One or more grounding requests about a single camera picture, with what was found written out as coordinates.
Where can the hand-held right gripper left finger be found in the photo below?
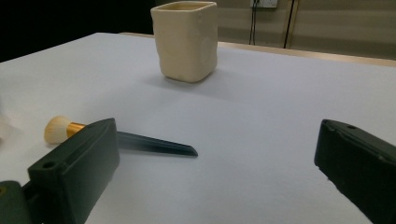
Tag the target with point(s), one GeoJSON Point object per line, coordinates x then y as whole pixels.
{"type": "Point", "coordinates": [77, 161]}

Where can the cream square ceramic cup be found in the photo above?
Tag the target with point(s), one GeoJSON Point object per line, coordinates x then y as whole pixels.
{"type": "Point", "coordinates": [186, 43]}

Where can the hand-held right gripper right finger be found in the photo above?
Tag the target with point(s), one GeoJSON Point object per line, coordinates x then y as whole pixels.
{"type": "Point", "coordinates": [361, 168]}

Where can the white wall socket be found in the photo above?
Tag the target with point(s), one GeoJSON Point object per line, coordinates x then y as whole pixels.
{"type": "Point", "coordinates": [264, 3]}

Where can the vertical wall trim strip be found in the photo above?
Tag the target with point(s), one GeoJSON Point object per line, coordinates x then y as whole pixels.
{"type": "Point", "coordinates": [289, 25]}

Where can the white table mat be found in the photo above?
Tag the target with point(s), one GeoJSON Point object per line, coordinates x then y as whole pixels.
{"type": "Point", "coordinates": [249, 124]}

